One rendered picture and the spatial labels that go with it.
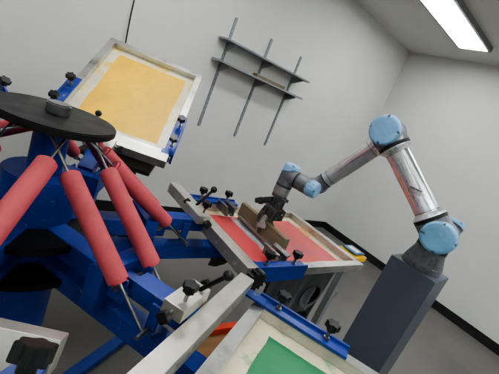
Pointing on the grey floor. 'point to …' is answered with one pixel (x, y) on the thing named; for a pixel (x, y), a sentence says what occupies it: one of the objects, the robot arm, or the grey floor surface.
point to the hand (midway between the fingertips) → (260, 228)
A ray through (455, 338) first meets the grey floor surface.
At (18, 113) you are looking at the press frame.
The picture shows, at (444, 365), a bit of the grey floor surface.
